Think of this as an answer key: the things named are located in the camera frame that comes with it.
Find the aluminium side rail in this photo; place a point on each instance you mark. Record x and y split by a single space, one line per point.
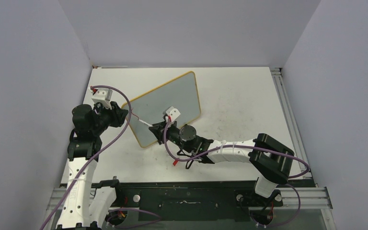
287 110

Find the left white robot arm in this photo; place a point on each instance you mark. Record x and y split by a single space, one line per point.
79 212

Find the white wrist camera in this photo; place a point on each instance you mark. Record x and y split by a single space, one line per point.
171 114
102 96

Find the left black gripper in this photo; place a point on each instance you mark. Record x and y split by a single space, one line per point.
118 114

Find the aluminium frame rail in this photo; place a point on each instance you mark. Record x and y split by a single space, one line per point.
163 197

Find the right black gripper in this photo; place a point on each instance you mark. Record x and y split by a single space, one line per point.
159 130

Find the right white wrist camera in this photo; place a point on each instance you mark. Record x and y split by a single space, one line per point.
171 114

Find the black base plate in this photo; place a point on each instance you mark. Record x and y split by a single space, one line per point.
188 212

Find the red white marker pen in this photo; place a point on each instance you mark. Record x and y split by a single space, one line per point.
144 122

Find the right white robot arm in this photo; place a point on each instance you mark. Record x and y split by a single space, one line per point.
270 158

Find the yellow framed whiteboard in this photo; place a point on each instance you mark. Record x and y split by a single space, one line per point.
180 92

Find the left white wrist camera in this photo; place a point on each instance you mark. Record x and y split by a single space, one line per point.
102 96

